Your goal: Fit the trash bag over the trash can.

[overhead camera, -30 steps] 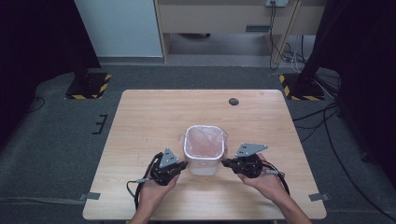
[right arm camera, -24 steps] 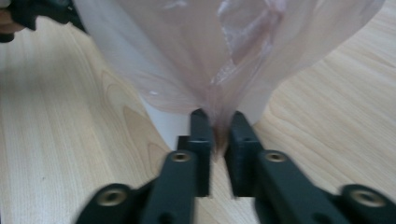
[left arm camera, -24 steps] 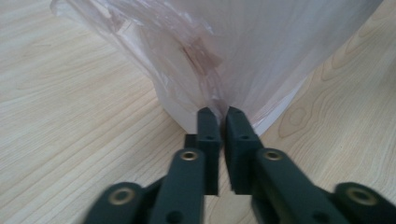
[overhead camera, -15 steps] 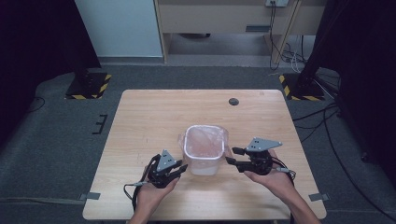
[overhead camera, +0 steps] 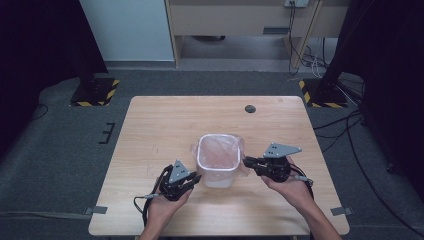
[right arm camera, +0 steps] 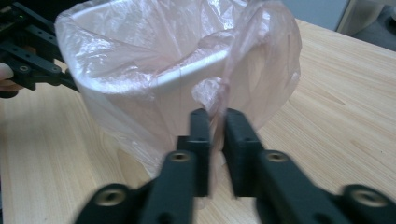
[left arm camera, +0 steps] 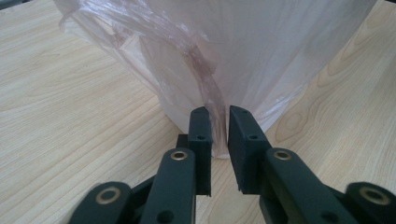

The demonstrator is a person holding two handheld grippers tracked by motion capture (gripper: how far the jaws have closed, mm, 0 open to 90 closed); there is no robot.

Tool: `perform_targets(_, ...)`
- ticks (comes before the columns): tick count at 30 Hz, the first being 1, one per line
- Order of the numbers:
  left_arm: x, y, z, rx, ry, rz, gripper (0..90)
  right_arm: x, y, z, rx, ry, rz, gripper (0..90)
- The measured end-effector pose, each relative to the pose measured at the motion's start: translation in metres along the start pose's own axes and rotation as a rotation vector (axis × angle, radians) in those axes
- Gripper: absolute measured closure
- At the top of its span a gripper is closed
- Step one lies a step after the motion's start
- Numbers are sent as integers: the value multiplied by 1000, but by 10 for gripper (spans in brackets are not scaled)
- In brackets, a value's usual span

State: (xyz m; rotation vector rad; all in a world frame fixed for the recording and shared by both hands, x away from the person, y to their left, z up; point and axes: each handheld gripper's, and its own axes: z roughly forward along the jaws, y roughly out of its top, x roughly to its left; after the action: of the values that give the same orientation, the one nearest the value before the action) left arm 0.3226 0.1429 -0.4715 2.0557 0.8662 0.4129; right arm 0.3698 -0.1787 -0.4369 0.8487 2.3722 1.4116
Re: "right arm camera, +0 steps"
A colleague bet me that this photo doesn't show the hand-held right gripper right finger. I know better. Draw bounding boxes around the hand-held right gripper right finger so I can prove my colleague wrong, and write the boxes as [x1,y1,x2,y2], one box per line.
[221,107,266,198]

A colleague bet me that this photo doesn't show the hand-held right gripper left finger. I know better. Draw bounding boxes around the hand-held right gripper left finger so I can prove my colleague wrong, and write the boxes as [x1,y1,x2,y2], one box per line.
[176,107,211,198]

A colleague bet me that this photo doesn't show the pink plastic bag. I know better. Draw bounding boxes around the pink plastic bag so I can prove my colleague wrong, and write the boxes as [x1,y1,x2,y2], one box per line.
[53,0,303,210]

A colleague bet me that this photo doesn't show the white plastic bin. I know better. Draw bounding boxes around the white plastic bin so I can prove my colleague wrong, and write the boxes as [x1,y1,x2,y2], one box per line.
[66,0,282,175]

